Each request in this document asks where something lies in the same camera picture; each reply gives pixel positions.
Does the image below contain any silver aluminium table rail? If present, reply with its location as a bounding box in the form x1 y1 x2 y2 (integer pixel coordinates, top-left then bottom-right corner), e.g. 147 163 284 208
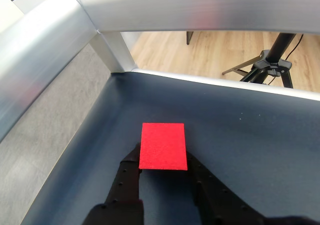
0 0 320 143

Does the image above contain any black tripod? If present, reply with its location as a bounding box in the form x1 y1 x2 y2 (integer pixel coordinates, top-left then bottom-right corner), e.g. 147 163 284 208
221 32 298 89

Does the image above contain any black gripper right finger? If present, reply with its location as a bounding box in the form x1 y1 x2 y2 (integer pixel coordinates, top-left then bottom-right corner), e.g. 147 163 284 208
186 148 266 225

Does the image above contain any black floor cable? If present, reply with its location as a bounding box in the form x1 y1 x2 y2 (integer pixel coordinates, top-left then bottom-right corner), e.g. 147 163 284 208
284 33 305 61

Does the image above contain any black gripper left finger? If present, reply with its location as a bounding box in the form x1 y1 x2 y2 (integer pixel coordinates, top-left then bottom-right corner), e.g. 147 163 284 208
82 142 145 225

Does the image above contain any red cube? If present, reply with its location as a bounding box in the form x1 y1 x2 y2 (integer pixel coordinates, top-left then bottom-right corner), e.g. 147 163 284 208
138 122 188 171

